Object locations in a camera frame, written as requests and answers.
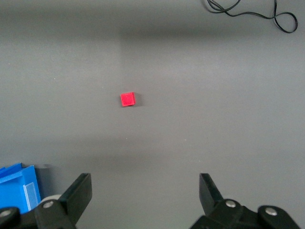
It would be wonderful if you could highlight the dark grey table mat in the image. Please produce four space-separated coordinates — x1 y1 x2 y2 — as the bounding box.
0 0 305 229

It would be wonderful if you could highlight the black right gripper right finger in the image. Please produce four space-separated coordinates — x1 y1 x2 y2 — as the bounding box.
189 173 301 229

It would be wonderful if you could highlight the blue plastic storage bin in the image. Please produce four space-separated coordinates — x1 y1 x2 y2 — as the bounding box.
0 163 41 214

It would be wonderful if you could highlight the small red cube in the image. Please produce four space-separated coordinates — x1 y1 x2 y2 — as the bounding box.
120 92 136 107

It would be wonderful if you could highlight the loose thin black cable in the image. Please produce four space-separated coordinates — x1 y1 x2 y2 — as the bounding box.
202 0 298 34

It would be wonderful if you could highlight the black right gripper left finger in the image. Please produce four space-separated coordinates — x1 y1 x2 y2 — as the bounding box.
0 173 93 229

